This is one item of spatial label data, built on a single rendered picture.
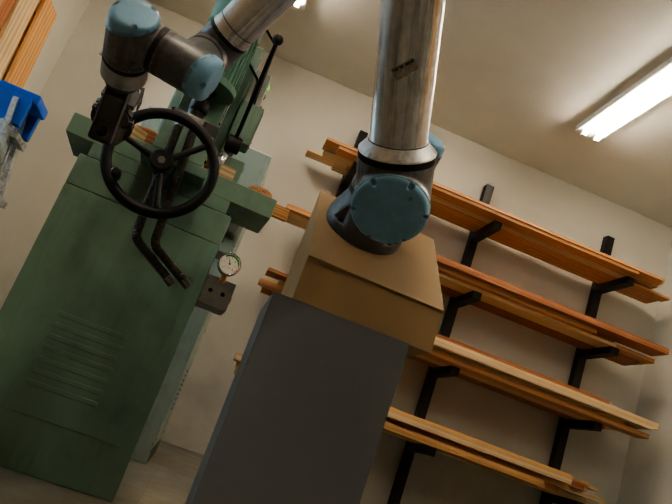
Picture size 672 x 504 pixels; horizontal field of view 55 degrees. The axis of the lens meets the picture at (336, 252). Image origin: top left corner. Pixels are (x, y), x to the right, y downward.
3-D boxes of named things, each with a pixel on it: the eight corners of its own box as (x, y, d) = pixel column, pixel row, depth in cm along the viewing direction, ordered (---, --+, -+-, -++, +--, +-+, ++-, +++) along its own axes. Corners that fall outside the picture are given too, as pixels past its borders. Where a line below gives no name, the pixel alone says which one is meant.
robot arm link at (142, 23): (148, 39, 115) (96, 9, 113) (138, 87, 124) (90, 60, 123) (173, 12, 120) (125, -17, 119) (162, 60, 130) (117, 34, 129)
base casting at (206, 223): (63, 180, 172) (78, 151, 175) (81, 227, 227) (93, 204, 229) (221, 246, 181) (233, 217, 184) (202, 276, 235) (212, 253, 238)
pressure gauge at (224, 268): (211, 276, 173) (223, 248, 175) (210, 278, 176) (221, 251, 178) (233, 285, 174) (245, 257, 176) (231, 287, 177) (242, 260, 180)
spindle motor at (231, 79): (182, 65, 196) (221, -17, 204) (179, 90, 212) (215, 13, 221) (236, 91, 199) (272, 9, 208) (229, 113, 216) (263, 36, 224)
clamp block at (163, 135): (150, 144, 171) (164, 115, 174) (149, 160, 184) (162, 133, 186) (203, 167, 174) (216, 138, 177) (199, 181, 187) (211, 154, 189)
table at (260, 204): (59, 116, 166) (70, 96, 168) (71, 154, 195) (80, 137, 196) (277, 211, 178) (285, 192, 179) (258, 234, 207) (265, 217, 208)
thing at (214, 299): (197, 300, 173) (209, 273, 175) (194, 305, 185) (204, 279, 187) (227, 312, 175) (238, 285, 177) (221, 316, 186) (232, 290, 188)
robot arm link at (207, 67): (234, 54, 127) (178, 20, 126) (216, 67, 117) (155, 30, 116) (215, 95, 131) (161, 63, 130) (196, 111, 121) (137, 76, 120)
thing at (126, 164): (87, 155, 175) (93, 142, 176) (92, 177, 195) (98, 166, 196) (225, 214, 183) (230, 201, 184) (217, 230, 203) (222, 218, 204)
